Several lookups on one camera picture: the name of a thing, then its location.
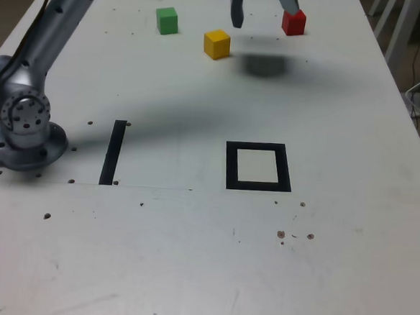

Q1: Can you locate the white furniture frame leg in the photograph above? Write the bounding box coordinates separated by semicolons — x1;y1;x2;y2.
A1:
371;0;414;70
366;0;384;18

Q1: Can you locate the black tape square outline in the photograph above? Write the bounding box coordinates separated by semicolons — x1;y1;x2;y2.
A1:
222;139;295;195

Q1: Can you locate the green cube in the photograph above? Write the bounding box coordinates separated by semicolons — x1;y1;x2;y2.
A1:
154;5;181;36

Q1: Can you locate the black tape strip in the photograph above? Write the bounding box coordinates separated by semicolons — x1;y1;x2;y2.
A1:
98;118;127;188

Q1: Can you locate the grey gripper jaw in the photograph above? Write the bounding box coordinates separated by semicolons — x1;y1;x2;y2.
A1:
246;0;302;17
228;0;247;29

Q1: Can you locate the yellow cube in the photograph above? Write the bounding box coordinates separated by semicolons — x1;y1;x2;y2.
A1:
202;28;232;62

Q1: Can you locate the red cube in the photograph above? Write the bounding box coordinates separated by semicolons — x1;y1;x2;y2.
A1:
280;8;309;37

